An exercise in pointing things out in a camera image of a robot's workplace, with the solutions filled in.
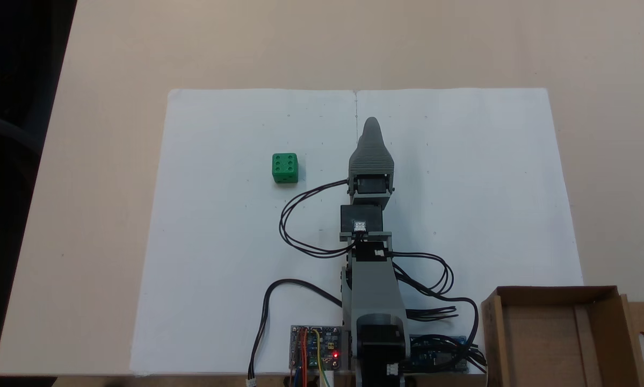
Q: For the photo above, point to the white paper sheet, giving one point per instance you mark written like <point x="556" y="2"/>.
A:
<point x="219" y="242"/>
<point x="488" y="188"/>

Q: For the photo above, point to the circuit board on clear plate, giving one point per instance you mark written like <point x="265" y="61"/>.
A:
<point x="327" y="344"/>

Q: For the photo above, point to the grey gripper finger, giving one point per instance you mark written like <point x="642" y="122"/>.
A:
<point x="371" y="158"/>

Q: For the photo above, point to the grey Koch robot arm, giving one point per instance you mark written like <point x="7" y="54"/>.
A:
<point x="373" y="290"/>

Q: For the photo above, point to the green die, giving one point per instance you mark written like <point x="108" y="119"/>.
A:
<point x="284" y="168"/>

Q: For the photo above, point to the blue circuit board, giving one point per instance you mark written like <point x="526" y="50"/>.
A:
<point x="434" y="349"/>

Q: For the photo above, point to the brown cardboard box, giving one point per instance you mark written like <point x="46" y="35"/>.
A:
<point x="547" y="344"/>

